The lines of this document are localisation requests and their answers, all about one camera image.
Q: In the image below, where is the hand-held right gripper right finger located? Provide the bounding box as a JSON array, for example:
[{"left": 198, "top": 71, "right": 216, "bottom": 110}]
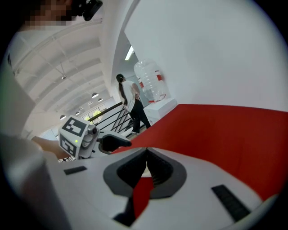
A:
[{"left": 132, "top": 147, "right": 279, "bottom": 230}]

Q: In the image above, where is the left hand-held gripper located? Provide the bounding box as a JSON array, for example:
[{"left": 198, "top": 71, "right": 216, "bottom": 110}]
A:
[{"left": 58, "top": 115, "right": 132, "bottom": 160}]

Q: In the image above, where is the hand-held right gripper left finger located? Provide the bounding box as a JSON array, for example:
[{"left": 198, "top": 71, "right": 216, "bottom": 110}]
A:
[{"left": 42, "top": 147, "right": 149, "bottom": 230}]

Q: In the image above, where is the person's left forearm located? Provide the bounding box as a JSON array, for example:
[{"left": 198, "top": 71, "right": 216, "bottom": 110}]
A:
[{"left": 31, "top": 136, "right": 68, "bottom": 159}]

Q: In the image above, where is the large window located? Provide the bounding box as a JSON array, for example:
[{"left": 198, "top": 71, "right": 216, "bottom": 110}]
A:
[{"left": 81, "top": 107, "right": 107, "bottom": 123}]

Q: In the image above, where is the black metal railing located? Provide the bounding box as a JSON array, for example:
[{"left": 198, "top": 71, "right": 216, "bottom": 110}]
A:
[{"left": 87, "top": 101, "right": 141, "bottom": 136}]

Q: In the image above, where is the white water dispenser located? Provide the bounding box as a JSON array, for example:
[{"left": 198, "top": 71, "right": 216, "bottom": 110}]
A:
[{"left": 143, "top": 98, "right": 179, "bottom": 126}]

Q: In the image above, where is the clear water bottle red label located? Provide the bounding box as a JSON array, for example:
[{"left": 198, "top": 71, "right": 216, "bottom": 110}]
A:
[{"left": 133, "top": 58, "right": 170, "bottom": 104}]

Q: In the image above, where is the ceiling strip light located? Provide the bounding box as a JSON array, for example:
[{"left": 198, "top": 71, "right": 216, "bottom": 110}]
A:
[{"left": 124, "top": 45, "right": 135, "bottom": 61}]

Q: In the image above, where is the person's white shirt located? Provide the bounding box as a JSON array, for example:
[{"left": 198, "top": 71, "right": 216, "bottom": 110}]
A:
[{"left": 0, "top": 24, "right": 68, "bottom": 230}]

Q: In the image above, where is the person's face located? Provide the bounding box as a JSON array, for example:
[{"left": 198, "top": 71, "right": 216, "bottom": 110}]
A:
[{"left": 23, "top": 0, "right": 75, "bottom": 27}]

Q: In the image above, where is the black head-worn camera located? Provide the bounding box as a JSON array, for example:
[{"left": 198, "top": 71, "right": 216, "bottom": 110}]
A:
[{"left": 72, "top": 0, "right": 104, "bottom": 22}]

